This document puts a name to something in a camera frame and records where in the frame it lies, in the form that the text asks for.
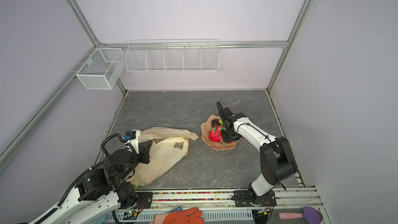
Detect peach wavy fruit bowl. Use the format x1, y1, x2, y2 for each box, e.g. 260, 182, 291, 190
201, 115, 240, 151

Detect translucent banana print plastic bag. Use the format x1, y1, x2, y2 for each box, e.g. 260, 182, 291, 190
127, 127, 199, 186

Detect aluminium corner frame post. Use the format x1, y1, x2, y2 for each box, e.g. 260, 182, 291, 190
63, 0, 102, 47

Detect purple pink brush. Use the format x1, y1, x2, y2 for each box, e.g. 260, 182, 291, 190
278, 206, 323, 224

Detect white mesh box basket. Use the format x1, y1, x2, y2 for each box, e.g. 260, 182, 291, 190
76, 48, 125, 90

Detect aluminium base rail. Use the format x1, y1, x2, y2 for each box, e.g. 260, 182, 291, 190
136, 187, 323, 211

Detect orange work glove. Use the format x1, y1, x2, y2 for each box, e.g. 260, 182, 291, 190
153, 207, 204, 224

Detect white wire wall shelf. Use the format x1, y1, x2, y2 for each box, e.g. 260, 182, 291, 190
125, 39, 220, 73

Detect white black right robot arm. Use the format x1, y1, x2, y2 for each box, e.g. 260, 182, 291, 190
217, 101, 298, 207

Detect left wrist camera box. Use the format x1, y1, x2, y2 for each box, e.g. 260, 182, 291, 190
124, 130, 141, 153

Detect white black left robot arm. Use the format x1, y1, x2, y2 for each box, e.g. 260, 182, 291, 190
32, 130, 153, 224

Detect pink fake dragon fruit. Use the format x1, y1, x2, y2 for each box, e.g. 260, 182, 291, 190
208, 125, 224, 143

